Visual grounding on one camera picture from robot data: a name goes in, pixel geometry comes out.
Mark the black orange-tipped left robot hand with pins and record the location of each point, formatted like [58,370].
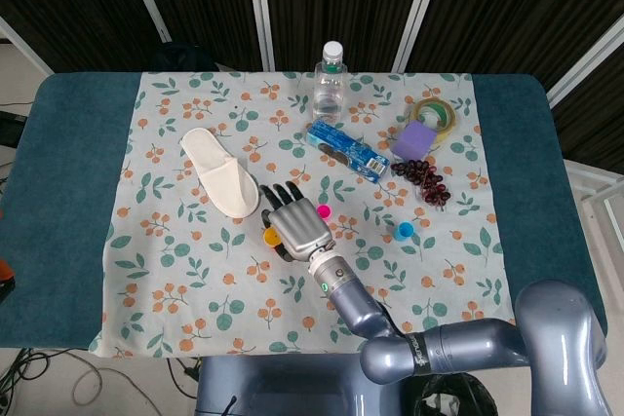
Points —
[4,274]

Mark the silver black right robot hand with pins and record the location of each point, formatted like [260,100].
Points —
[300,226]

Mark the pink plastic cup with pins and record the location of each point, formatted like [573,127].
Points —
[323,211]

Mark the yellow plastic cup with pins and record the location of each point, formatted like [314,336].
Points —
[270,238]

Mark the light blue plastic cup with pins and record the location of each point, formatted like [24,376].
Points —
[404,230]

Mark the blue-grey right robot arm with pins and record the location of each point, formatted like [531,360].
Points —
[356,309]

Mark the blue biscuit box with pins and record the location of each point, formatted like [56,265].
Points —
[341,143]

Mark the white disposable slipper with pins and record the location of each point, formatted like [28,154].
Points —
[219,177]

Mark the teal table cover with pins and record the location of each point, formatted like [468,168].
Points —
[63,192]

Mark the floral printed tablecloth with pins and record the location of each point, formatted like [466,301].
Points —
[195,289]

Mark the dark purple grape bunch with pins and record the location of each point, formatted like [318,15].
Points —
[429,182]

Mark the clear plastic water bottle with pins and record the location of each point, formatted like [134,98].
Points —
[330,89]

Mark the purple foam cube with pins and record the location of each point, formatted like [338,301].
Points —
[412,140]

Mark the black device on floor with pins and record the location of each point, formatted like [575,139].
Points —
[10,128]

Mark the blue-grey robot torso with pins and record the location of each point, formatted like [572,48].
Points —
[292,387]

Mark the yellowish tape roll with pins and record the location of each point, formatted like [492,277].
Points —
[451,119]

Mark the black plastic bag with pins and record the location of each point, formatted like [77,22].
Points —
[458,396]

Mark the white metal rack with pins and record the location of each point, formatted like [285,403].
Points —
[595,192]

